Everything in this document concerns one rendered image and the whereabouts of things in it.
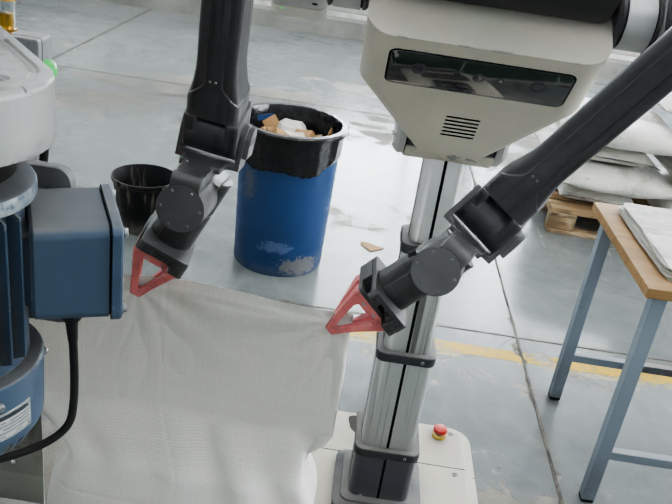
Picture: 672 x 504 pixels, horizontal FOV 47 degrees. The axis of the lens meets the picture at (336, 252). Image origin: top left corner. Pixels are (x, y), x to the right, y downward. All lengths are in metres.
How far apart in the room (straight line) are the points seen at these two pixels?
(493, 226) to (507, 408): 1.95
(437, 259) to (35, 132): 0.45
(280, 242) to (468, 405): 1.07
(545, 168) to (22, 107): 0.54
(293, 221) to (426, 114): 1.94
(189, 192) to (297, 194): 2.33
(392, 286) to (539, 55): 0.47
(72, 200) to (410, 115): 0.80
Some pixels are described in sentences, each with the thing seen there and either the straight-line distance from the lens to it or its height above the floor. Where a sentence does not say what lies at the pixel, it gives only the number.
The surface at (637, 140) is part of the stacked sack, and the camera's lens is 4.34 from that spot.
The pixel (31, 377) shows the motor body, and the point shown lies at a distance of 0.73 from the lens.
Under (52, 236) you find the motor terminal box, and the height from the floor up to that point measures 1.30.
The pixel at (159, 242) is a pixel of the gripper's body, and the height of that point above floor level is 1.15.
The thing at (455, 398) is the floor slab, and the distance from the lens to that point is 2.82.
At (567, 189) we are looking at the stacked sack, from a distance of 4.47.
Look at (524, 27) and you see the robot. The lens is 1.28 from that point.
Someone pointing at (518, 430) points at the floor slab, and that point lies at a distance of 2.76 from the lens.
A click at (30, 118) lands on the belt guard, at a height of 1.40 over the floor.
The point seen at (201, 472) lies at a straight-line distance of 1.13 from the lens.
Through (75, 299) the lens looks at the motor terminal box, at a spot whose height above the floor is 1.24.
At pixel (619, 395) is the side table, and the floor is 0.40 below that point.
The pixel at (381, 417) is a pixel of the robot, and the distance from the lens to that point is 1.77.
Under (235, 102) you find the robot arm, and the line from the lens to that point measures 0.90.
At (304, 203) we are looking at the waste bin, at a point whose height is 0.36.
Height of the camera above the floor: 1.58
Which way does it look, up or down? 25 degrees down
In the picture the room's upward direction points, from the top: 9 degrees clockwise
